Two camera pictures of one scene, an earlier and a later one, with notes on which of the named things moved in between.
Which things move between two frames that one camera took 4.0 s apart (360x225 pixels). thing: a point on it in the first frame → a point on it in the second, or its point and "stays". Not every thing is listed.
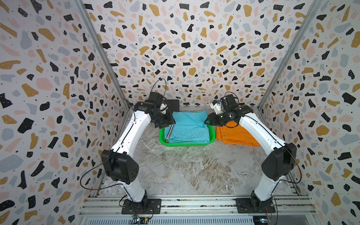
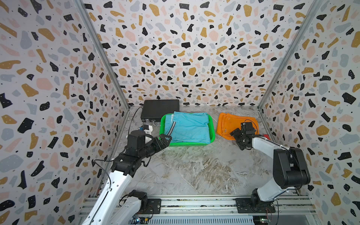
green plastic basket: [163, 139] stays
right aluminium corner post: [289, 54] stays
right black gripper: [211, 121] → [235, 133]
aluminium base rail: [297, 210] stays
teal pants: [190, 127] stays
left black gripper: [170, 120] → [157, 144]
